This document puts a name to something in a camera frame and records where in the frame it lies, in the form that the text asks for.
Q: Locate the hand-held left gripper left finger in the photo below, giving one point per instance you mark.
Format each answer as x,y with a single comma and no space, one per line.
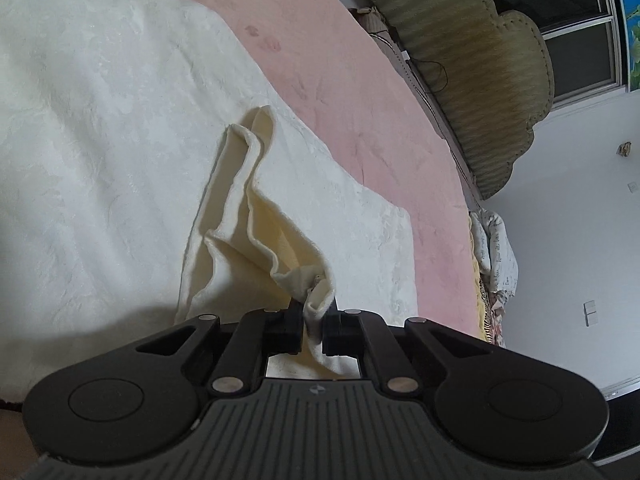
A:
282,330

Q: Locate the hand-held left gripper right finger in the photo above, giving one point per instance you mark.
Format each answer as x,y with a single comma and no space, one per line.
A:
340,332

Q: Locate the large white blanket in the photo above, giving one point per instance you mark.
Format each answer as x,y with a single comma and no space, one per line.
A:
115,170

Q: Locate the yellow cloth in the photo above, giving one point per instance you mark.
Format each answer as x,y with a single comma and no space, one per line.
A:
480,300

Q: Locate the patterned pillow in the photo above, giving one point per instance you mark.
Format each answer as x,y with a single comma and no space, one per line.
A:
497,250

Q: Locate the pink bed blanket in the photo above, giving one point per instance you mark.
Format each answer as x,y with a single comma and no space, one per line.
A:
350,110

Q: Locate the green padded headboard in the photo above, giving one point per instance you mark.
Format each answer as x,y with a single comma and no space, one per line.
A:
470,70

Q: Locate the window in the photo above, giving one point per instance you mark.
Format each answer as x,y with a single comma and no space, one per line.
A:
575,25

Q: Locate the white wall switch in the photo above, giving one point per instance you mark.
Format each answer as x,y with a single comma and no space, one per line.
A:
590,314

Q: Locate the small wall hook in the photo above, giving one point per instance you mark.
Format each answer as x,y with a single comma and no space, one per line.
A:
624,149

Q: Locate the colourful wall poster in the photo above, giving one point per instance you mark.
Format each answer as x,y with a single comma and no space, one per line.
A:
631,20

